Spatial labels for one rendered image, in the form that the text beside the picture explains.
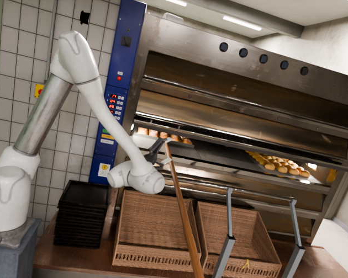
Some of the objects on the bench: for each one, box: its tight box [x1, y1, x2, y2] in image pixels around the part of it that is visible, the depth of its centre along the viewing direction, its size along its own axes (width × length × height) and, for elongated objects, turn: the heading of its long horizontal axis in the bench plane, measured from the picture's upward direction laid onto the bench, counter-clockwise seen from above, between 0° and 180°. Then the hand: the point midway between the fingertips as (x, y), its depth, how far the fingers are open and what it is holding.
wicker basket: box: [112, 189, 202, 272], centre depth 174 cm, size 49×56×28 cm
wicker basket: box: [194, 201, 282, 278], centre depth 185 cm, size 49×56×28 cm
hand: (169, 149), depth 141 cm, fingers open, 13 cm apart
